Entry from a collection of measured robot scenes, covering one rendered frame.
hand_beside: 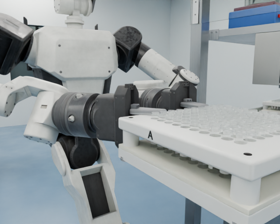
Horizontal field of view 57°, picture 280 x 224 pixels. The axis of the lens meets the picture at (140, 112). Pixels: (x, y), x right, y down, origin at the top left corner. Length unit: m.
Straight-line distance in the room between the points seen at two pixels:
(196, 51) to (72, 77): 0.61
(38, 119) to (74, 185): 0.37
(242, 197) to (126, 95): 0.26
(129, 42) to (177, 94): 0.47
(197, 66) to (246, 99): 4.24
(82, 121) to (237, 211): 0.30
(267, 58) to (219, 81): 4.72
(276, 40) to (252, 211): 0.90
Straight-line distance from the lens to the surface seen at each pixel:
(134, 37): 1.00
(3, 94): 0.58
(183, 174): 0.33
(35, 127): 0.55
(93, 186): 0.93
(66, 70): 0.83
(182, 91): 0.55
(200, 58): 1.21
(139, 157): 0.39
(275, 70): 1.12
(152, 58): 0.97
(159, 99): 0.60
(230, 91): 5.65
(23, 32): 0.86
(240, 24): 1.23
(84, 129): 0.48
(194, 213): 1.41
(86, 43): 0.86
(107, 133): 0.47
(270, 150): 0.29
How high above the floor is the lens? 1.16
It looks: 10 degrees down
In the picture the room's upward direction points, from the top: straight up
